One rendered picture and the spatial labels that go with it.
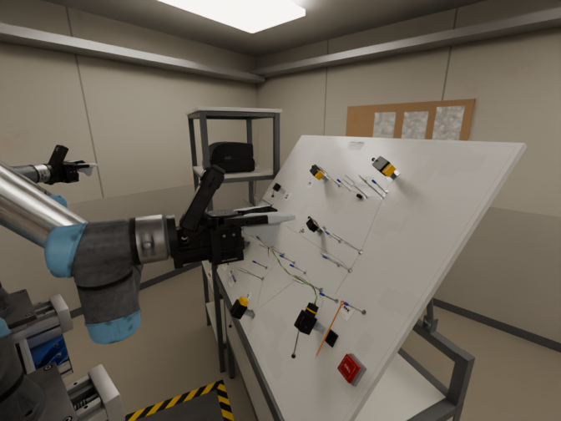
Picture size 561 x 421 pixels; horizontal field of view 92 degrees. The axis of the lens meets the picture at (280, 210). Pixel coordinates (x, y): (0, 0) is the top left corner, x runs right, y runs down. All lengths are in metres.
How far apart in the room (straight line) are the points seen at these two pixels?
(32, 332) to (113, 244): 0.87
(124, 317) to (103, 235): 0.14
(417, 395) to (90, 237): 1.17
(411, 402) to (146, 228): 1.09
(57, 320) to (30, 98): 2.05
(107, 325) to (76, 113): 2.63
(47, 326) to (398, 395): 1.27
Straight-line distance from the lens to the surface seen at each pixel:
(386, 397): 1.25
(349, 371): 0.85
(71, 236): 0.46
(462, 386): 1.25
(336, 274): 0.99
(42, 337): 1.30
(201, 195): 0.44
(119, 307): 0.50
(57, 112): 3.00
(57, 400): 0.87
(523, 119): 2.84
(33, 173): 1.42
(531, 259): 3.01
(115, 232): 0.45
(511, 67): 2.88
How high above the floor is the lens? 1.73
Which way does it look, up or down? 17 degrees down
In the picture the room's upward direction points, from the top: straight up
